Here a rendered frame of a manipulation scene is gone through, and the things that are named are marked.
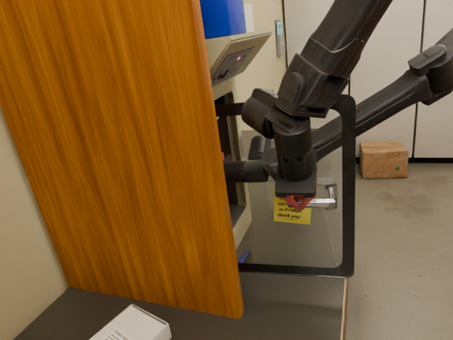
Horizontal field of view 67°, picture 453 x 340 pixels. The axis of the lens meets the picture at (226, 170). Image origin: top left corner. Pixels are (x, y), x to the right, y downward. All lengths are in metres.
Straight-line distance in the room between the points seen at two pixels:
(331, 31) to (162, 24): 0.26
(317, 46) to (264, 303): 0.57
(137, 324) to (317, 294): 0.40
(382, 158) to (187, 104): 3.09
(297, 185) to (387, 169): 3.08
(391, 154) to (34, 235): 3.14
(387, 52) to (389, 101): 2.92
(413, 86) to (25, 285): 1.00
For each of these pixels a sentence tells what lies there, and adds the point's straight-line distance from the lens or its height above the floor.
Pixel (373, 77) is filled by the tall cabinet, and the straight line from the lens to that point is 3.75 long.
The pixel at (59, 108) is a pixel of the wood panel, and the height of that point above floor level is 1.42.
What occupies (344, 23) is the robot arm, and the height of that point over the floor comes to 1.51.
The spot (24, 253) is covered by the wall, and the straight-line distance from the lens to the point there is 0.99.
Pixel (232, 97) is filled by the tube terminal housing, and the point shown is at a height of 1.34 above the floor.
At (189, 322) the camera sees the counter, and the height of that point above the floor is 0.94.
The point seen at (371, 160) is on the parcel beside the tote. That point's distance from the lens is 3.58.
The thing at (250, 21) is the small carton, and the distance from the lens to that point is 0.87.
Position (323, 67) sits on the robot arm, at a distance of 0.48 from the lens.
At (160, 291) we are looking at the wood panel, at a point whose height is 0.98.
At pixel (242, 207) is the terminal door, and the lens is 0.74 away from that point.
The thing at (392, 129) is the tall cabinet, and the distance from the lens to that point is 3.88.
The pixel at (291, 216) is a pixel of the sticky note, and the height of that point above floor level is 1.14.
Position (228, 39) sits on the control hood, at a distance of 0.63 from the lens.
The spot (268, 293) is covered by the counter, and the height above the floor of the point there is 0.94.
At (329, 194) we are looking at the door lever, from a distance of 0.68.
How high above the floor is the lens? 1.52
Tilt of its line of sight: 22 degrees down
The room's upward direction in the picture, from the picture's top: 8 degrees counter-clockwise
